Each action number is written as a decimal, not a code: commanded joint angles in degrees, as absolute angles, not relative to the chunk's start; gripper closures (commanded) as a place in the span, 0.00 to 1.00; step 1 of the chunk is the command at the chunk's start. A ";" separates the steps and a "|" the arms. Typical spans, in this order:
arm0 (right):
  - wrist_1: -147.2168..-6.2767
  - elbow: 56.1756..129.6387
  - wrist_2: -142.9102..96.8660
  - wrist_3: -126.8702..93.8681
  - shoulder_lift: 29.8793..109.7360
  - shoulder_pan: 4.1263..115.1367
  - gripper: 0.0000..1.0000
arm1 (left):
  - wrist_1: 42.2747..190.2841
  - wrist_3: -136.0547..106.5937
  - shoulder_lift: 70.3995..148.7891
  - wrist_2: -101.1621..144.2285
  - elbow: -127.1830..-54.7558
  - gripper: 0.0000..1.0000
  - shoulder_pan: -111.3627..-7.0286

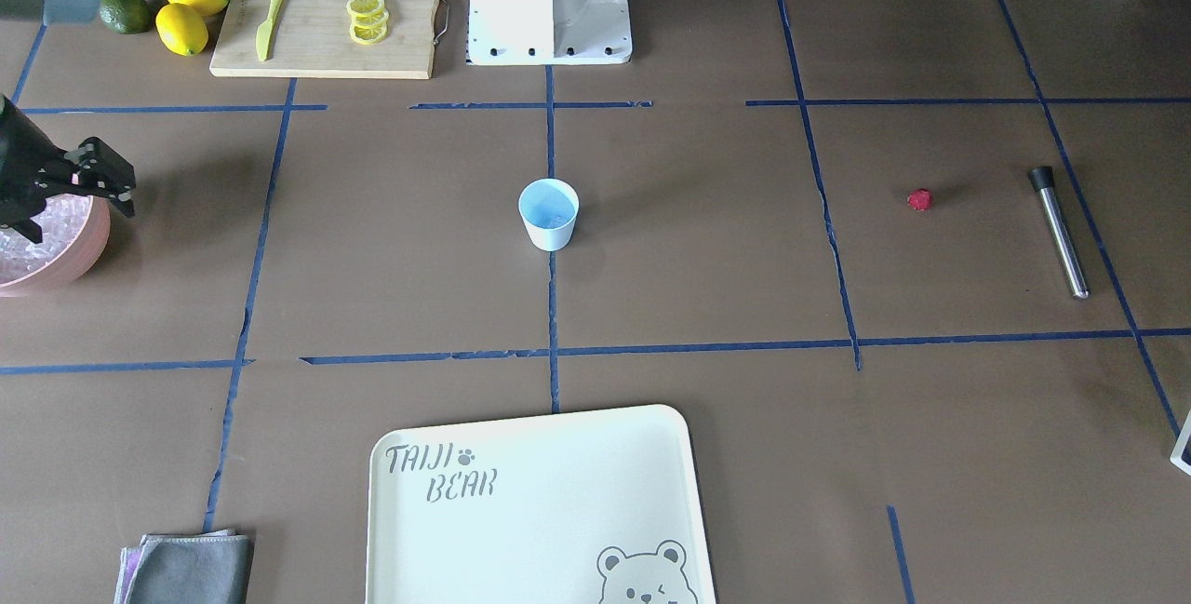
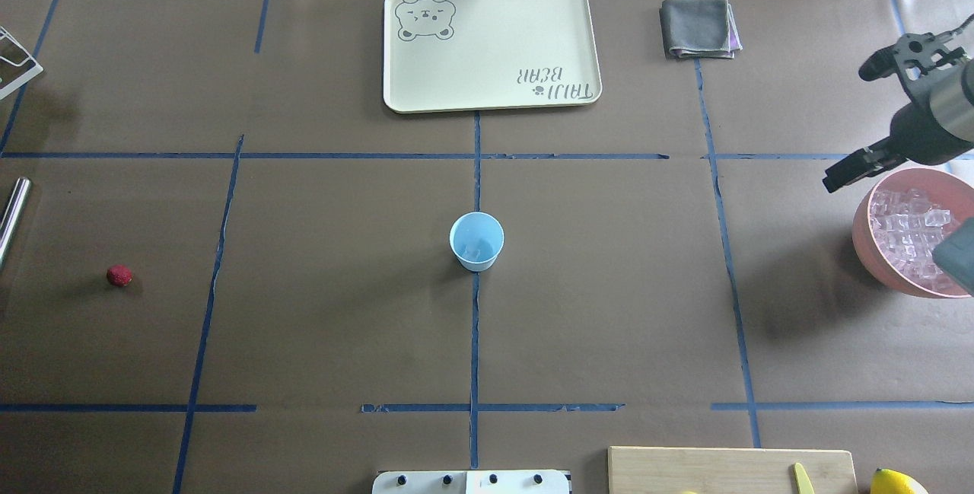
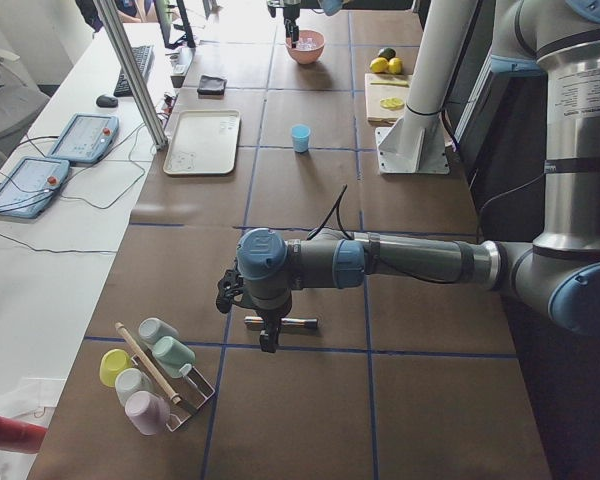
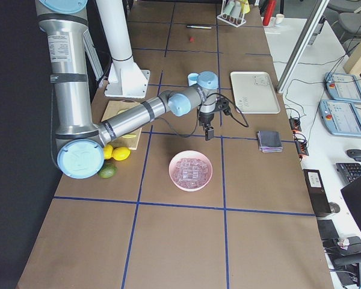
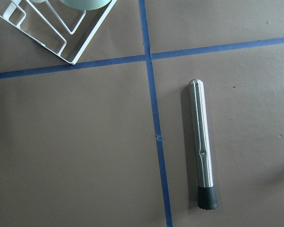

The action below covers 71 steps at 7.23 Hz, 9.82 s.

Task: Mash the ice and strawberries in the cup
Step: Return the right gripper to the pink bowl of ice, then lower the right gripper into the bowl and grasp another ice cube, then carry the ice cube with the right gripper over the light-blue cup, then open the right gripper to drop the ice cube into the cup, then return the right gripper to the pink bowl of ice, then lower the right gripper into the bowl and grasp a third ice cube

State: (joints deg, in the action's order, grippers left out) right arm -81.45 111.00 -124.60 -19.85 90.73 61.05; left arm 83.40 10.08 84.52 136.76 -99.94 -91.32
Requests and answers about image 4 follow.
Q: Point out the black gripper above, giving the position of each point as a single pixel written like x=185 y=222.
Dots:
x=206 y=118

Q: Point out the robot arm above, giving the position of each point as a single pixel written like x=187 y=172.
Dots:
x=79 y=140

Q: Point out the clear ice cubes pile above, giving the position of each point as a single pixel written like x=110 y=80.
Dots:
x=191 y=173

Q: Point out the light blue plastic cup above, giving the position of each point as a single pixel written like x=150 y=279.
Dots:
x=192 y=78

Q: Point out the white cup on rack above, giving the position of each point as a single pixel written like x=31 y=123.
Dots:
x=236 y=10

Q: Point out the mint green cup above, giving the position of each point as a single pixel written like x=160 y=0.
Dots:
x=227 y=7

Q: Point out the yellow cup on rack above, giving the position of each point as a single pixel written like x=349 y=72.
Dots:
x=245 y=6

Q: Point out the small white paper cup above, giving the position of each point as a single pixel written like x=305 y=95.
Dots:
x=279 y=19

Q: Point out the pink bowl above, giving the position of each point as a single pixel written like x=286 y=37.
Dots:
x=189 y=154

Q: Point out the cream bear tray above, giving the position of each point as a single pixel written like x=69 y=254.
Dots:
x=254 y=93

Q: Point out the grey folded cloth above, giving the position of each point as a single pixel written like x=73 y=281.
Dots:
x=269 y=141

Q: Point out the bamboo cutting board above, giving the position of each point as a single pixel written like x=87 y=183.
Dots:
x=131 y=139

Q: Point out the yellow lemon lower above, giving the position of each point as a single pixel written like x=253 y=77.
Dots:
x=120 y=153

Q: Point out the yellow lemon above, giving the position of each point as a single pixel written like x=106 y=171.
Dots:
x=120 y=153
x=107 y=151

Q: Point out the yellow lemon upper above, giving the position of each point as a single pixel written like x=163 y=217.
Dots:
x=107 y=151

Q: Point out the steel muddler black tip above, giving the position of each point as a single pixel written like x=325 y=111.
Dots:
x=202 y=27

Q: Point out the green avocado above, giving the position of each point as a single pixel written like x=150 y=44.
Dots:
x=108 y=170

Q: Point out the lower teach pendant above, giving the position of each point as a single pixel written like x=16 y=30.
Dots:
x=340 y=118

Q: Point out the teach pendant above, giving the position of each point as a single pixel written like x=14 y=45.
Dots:
x=340 y=118
x=343 y=87

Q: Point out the black box device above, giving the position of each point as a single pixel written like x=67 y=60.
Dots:
x=317 y=193

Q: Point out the red bottle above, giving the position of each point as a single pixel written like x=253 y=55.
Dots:
x=269 y=10

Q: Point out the upper teach pendant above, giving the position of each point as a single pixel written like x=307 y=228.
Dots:
x=343 y=87

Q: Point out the black keyboard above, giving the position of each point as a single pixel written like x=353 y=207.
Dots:
x=349 y=171

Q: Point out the black computer mouse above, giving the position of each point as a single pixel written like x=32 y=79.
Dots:
x=355 y=154

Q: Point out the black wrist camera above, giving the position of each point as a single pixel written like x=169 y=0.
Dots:
x=223 y=105

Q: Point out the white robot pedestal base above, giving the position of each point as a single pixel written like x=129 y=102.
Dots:
x=126 y=79

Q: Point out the white wire cup rack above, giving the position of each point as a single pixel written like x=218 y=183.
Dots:
x=231 y=21

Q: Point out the aluminium frame post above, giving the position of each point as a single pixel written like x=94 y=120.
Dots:
x=303 y=40

